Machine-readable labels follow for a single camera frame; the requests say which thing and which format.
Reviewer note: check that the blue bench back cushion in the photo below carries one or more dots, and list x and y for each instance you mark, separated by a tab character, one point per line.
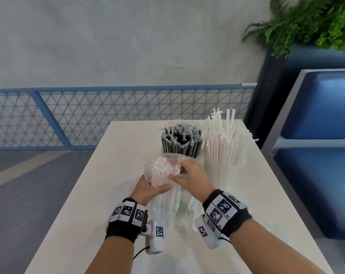
323	108

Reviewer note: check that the person's left hand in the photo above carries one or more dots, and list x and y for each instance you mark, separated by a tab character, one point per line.
141	194

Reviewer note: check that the person's right hand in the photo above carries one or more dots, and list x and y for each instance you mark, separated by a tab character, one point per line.
195	179

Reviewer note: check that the bunch of black straws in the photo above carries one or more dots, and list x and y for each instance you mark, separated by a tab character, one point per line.
169	142

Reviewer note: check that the green fern plant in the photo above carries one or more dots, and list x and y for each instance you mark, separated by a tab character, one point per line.
303	22

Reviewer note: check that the clear bag of black straws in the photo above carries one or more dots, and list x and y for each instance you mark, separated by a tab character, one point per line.
246	242

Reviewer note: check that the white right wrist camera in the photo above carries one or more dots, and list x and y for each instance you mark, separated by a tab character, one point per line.
209	242

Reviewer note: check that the person's right forearm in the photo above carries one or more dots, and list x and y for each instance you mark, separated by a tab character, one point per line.
275	251

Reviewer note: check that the black right wristband with markers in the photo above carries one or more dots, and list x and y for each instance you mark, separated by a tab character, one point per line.
238	222

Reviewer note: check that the bunch of white straws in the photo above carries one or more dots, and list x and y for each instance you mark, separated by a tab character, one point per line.
223	142

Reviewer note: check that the black wristband with markers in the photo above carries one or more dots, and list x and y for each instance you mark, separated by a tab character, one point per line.
121	231
238	222

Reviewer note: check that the person's left forearm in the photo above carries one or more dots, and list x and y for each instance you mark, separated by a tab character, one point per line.
109	259

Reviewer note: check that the black left wristband with markers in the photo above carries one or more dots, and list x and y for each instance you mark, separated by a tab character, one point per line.
121	231

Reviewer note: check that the clear bag of white straws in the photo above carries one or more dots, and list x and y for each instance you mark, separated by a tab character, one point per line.
186	208

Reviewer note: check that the white tag on fence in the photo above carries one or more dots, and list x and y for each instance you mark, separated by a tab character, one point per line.
249	84

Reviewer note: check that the dark planter box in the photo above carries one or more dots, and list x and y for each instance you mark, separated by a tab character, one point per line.
261	105

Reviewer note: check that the blue mesh fence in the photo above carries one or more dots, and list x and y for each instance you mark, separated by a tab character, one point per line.
104	90

